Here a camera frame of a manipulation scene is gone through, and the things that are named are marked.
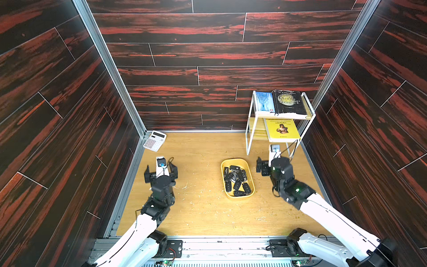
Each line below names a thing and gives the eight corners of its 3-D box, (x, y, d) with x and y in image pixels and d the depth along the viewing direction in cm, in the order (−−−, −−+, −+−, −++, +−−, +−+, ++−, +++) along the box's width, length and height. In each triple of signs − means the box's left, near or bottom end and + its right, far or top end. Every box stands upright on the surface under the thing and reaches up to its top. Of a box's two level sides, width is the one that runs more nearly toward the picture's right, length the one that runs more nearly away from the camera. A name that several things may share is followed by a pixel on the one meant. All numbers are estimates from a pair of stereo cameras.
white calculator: (143, 147, 114) (141, 144, 111) (154, 133, 123) (153, 130, 120) (156, 152, 112) (155, 148, 109) (167, 137, 120) (166, 133, 117)
